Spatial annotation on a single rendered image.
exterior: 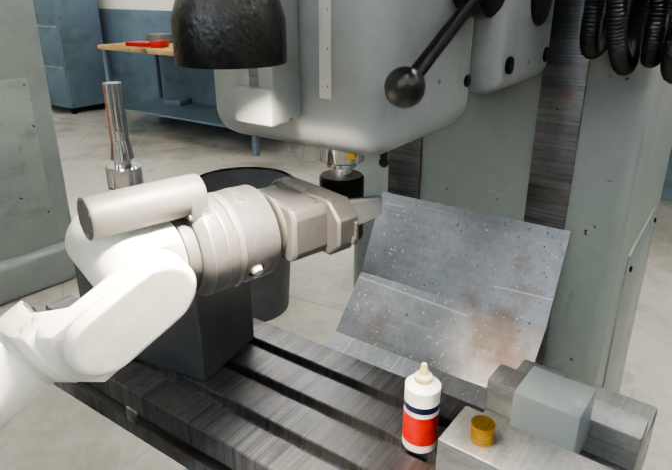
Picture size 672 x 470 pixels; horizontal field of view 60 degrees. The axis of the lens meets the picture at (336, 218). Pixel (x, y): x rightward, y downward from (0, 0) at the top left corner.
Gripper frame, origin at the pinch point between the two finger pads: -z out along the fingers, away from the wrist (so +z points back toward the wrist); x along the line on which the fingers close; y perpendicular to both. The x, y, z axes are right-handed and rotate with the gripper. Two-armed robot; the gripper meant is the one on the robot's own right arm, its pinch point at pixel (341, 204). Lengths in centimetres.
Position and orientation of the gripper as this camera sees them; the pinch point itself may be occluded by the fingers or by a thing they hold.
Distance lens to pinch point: 62.4
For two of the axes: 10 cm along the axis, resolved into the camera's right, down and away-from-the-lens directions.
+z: -7.6, 2.4, -6.0
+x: -6.5, -2.8, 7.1
